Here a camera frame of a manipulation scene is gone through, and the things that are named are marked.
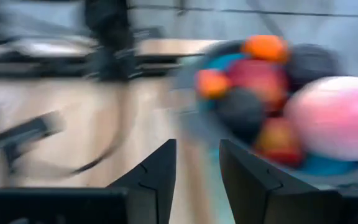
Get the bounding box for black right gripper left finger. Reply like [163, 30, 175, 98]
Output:
[106, 138, 178, 224]

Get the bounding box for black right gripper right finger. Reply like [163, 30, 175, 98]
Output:
[218, 139, 343, 224]

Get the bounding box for red yellow apple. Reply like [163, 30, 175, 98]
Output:
[252, 116, 306, 167]

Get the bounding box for pink peach with leaf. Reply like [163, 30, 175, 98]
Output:
[283, 75, 358, 162]

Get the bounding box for small orange-red pear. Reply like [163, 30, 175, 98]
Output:
[194, 68, 232, 100]

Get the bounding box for red pomegranate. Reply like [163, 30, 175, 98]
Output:
[227, 58, 289, 113]

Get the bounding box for purple plum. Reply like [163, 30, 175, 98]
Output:
[286, 43, 343, 91]

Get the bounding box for orange mandarin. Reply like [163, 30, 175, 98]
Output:
[241, 34, 290, 65]

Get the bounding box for pale green metal stand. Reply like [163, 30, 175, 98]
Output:
[178, 102, 358, 224]

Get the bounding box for blue collapsible strainer bowl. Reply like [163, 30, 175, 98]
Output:
[174, 39, 358, 187]

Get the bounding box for black aluminium table frame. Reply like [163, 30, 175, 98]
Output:
[0, 26, 183, 82]

